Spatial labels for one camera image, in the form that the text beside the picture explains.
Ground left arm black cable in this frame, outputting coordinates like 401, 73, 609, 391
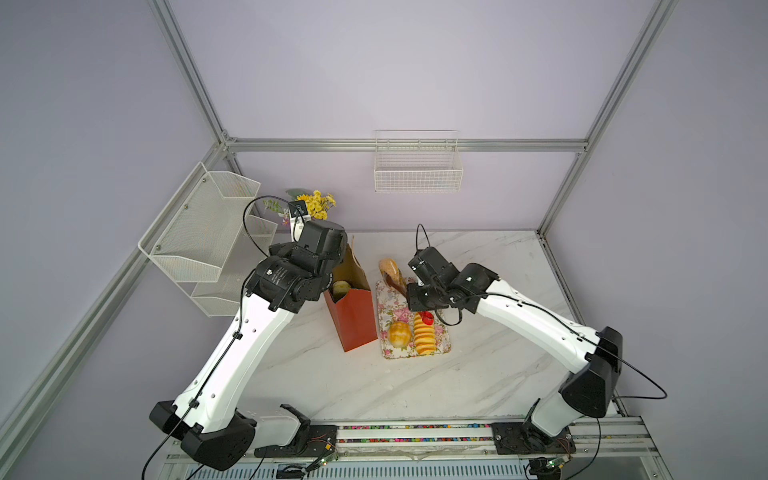
140, 194, 301, 480

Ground red handled metal tongs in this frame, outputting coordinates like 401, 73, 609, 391
383, 273, 436, 326

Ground white mesh two-tier shelf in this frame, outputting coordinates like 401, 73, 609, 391
138, 164, 277, 317

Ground orange ridged bread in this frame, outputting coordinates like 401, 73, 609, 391
331, 280, 352, 302

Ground round golden bun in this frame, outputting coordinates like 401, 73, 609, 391
388, 321, 412, 349

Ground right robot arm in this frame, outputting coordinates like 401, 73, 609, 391
406, 247, 623, 453

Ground yellow flower bouquet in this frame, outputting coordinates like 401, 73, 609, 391
261, 188, 336, 224

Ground aluminium frame structure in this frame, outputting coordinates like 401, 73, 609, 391
1, 1, 677, 476

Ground floral rectangular tray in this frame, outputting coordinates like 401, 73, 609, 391
375, 280, 452, 360

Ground round sesame bun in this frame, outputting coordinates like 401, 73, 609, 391
378, 258, 407, 297

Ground white wire wall basket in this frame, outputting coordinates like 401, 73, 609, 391
374, 130, 464, 194

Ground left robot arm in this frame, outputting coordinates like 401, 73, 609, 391
149, 220, 347, 471

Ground red brown paper bag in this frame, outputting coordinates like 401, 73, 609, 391
324, 237, 378, 352

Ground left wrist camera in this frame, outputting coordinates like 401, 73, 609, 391
288, 200, 311, 242

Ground long ridged yellow bread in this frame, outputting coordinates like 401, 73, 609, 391
413, 312, 437, 356

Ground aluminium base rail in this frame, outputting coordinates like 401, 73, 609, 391
156, 416, 672, 479

